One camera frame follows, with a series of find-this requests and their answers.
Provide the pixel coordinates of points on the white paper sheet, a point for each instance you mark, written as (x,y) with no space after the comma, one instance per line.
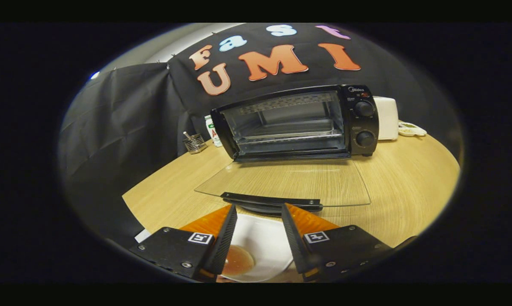
(143,236)

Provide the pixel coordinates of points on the small white and green item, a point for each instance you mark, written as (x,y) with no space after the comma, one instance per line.
(411,128)

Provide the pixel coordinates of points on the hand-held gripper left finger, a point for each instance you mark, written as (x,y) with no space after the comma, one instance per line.
(224,242)

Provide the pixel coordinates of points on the white bread toaster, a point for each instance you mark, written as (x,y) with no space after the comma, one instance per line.
(388,119)

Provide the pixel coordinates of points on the white bottle with green label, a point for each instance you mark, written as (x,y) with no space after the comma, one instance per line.
(213,134)

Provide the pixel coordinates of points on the black toaster oven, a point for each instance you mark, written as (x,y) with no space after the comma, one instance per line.
(364,123)

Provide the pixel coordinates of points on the glazed orange donut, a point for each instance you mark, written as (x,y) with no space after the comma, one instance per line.
(239,261)

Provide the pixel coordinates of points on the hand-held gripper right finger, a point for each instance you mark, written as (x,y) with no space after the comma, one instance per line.
(296,242)

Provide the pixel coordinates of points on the white square plate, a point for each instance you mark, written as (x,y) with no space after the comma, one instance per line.
(264,242)

